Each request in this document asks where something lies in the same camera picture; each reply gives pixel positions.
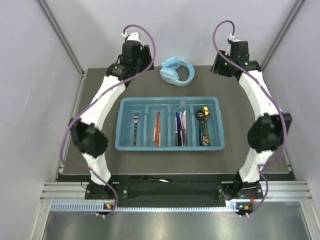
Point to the black knife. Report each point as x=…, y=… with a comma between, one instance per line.
x=178, y=139

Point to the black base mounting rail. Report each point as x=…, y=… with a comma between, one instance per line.
x=186, y=190

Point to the blue plastic cutlery tray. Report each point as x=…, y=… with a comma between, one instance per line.
x=167, y=106

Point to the light blue headphones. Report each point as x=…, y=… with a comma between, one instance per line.
x=169, y=74

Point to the patterned fork in tray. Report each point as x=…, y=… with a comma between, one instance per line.
x=135, y=119

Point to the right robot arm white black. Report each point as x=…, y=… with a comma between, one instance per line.
x=266, y=134

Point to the silver grey knife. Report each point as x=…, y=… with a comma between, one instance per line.
x=150, y=178

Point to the orange chopstick long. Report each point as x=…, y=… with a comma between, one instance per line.
x=154, y=134

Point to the dark blue utensil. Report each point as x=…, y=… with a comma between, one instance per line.
x=178, y=122

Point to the pink knife in tray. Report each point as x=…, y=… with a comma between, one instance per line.
x=184, y=128

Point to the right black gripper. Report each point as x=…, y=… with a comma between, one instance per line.
x=217, y=67

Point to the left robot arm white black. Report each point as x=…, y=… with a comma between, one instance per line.
x=86, y=130

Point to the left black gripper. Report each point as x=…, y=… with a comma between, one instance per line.
x=145, y=54

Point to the gold spoon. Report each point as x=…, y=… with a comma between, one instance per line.
x=206, y=111

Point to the silver spoon patterned handle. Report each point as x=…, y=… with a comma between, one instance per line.
x=206, y=141

